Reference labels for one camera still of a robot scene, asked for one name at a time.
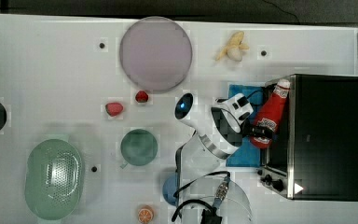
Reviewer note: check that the peeled toy banana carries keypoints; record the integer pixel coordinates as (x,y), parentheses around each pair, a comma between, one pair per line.
(234,48)

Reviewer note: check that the green perforated bowl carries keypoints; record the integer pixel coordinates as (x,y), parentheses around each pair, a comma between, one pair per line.
(54,180)

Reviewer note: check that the black toaster oven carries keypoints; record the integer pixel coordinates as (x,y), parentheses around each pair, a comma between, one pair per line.
(314,153)

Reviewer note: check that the green cup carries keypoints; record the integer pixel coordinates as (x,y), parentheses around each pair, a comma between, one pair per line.
(138,147)

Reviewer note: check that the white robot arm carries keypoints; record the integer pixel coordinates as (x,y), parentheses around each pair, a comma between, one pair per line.
(205,192)

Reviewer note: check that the toy strawberry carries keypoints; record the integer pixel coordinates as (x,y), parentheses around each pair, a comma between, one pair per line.
(141,97)

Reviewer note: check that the pink toy fruit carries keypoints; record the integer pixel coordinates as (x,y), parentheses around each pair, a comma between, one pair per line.
(114,109)

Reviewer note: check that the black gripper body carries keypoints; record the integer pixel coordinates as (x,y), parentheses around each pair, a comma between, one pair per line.
(252,129)

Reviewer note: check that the blue cup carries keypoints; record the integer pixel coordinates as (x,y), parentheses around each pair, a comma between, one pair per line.
(169,188)

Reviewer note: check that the red ketchup bottle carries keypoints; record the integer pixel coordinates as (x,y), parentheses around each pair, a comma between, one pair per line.
(270,114)

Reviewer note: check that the purple round plate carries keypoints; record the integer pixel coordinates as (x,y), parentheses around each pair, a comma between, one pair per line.
(156,53)

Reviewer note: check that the orange slice toy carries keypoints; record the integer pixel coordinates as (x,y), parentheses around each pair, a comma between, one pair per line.
(145,215)

